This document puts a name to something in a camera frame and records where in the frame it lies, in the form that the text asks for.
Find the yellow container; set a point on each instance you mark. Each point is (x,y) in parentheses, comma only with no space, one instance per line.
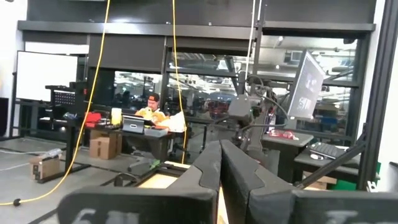
(116,116)

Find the green box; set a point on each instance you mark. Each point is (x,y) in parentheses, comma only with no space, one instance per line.
(342,185)

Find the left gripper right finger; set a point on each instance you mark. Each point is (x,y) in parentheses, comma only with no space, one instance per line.
(248,186)

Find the black keyboard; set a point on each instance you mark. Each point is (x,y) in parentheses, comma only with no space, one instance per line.
(326,150)

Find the brown cardboard box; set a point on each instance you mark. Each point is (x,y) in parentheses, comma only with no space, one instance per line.
(102,147)

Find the black pegboard cart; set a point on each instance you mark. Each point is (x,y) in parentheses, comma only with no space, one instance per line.
(63,98)

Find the white whiteboard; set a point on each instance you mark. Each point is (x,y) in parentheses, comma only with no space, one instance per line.
(46,76)

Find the grey pedestal table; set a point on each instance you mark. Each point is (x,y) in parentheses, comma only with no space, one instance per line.
(286,149)

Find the clear plastic wrap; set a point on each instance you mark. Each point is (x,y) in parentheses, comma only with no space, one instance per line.
(51,153)

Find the person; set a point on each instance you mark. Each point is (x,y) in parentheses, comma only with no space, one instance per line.
(152,113)

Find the cardboard box with dark label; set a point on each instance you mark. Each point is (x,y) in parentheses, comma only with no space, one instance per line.
(43,168)

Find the computer monitor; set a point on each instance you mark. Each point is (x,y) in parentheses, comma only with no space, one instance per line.
(306,87)

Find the flat cardboard box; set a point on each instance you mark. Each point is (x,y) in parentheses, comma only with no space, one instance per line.
(320,182)

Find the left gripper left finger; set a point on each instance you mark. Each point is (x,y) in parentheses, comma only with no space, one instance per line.
(186,193)

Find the black low desk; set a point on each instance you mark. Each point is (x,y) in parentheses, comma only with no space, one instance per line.
(348,165)

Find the white computer mouse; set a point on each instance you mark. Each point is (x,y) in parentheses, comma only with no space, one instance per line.
(316,156)

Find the red plastic bag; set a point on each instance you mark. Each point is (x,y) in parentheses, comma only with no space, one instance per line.
(283,134)

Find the grey flat bin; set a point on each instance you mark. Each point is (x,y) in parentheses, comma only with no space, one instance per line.
(155,132)

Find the white plastic bag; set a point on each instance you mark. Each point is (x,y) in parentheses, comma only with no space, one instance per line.
(175,123)

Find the red bin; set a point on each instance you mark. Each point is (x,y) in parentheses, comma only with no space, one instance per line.
(92,119)

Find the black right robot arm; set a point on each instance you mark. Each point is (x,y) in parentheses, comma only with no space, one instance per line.
(255,130)

